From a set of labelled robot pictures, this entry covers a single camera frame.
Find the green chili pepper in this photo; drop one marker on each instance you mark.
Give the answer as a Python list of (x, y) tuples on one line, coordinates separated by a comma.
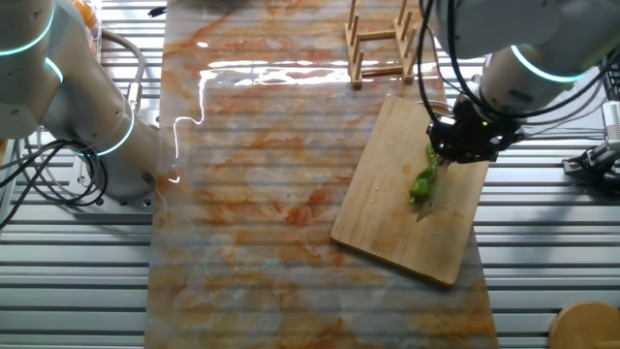
[(421, 186)]

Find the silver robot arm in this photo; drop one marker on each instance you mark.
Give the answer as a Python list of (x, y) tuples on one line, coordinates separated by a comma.
[(72, 106)]

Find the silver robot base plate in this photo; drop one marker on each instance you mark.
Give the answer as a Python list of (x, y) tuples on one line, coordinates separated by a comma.
[(121, 206)]

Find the clear plastic fruit container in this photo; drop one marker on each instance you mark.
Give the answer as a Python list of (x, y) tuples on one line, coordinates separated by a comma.
[(98, 29)]

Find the bamboo cutting board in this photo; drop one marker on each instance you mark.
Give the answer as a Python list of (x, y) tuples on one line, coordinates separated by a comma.
[(387, 223)]

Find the small grey mounted camera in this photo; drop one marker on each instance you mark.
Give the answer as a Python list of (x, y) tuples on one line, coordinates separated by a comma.
[(598, 156)]

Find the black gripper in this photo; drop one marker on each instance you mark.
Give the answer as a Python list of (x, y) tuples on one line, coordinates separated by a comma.
[(484, 131)]

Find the steel kitchen knife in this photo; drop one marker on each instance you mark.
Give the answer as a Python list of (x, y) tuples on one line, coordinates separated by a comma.
[(431, 199)]

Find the wooden dish rack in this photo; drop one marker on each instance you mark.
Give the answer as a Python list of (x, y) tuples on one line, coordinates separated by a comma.
[(356, 63)]

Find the orange fruit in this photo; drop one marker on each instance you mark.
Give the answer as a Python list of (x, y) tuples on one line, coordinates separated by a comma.
[(86, 13), (93, 46)]

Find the small black clip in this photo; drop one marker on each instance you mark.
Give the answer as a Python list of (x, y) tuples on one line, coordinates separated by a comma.
[(156, 11)]

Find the wooden mug tree stand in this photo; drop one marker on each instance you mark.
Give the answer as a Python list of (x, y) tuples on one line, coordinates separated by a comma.
[(588, 327)]

